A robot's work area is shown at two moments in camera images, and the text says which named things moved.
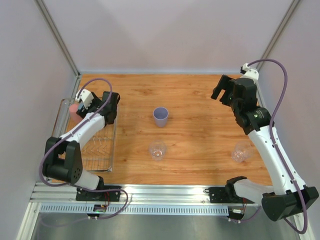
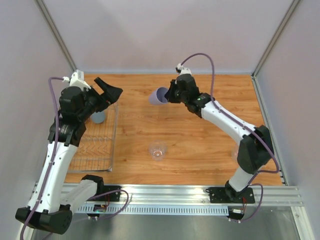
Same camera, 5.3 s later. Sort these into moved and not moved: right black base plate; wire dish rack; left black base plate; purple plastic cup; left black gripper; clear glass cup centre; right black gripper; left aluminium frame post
Moved: left black gripper; purple plastic cup; right black gripper
Not moved: left aluminium frame post; right black base plate; wire dish rack; left black base plate; clear glass cup centre
